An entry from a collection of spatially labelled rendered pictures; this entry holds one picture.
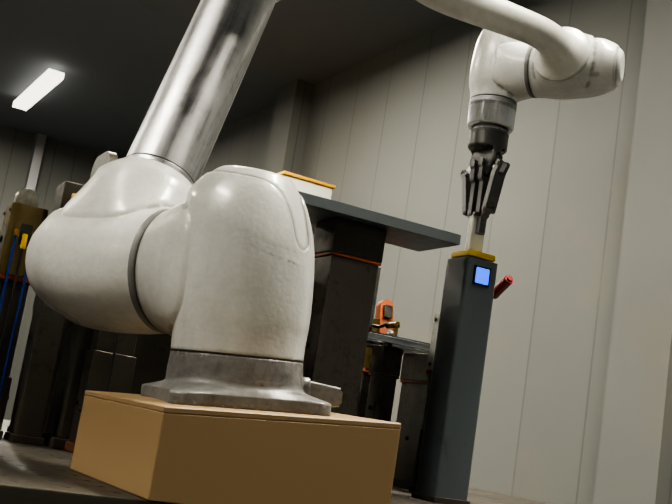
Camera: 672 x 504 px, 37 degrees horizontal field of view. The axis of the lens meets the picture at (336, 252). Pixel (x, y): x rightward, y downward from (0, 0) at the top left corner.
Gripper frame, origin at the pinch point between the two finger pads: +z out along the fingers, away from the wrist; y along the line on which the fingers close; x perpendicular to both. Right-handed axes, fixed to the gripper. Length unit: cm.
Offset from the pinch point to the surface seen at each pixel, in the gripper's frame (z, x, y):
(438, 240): 4.2, 11.6, -6.0
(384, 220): 3.5, 23.4, -6.9
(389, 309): 10.5, -10.2, 46.1
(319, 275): 14.1, 30.6, -0.1
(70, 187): 8, 73, 8
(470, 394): 29.5, -1.0, -3.6
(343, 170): -124, -170, 413
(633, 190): -72, -168, 144
